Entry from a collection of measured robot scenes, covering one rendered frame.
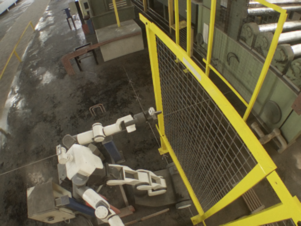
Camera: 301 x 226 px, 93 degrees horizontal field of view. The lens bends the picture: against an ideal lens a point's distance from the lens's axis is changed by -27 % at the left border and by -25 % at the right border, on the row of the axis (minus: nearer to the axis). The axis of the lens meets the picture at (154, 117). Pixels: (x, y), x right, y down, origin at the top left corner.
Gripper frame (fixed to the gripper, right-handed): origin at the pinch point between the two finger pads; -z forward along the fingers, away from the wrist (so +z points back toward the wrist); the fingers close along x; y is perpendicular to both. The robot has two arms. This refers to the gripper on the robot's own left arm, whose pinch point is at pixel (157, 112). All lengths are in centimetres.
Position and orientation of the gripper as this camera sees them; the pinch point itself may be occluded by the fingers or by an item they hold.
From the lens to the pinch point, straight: 143.9
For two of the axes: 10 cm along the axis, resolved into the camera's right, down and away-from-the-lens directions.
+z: -9.3, 3.4, -1.5
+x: 3.6, 7.2, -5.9
